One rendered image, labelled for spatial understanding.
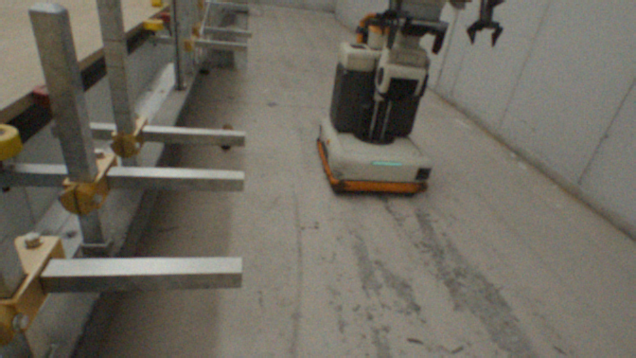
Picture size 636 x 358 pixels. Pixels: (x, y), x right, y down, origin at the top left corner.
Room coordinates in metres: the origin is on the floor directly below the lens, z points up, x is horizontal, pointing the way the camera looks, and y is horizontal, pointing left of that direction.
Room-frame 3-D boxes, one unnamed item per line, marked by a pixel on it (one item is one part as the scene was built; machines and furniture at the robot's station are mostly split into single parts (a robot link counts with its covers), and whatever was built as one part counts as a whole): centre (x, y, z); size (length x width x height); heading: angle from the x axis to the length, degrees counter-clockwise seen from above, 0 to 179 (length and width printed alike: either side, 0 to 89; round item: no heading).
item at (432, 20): (2.05, -0.40, 0.99); 0.28 x 0.16 x 0.22; 102
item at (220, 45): (1.80, 0.63, 0.83); 0.43 x 0.03 x 0.04; 103
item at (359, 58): (2.42, -0.32, 0.59); 0.55 x 0.34 x 0.83; 102
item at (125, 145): (0.80, 0.45, 0.81); 0.14 x 0.06 x 0.05; 13
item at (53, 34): (0.53, 0.39, 0.88); 0.04 x 0.04 x 0.48; 13
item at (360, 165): (2.33, -0.34, 0.16); 0.67 x 0.64 x 0.25; 12
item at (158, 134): (0.82, 0.41, 0.81); 0.43 x 0.03 x 0.04; 103
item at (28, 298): (0.31, 0.34, 0.83); 0.14 x 0.06 x 0.05; 13
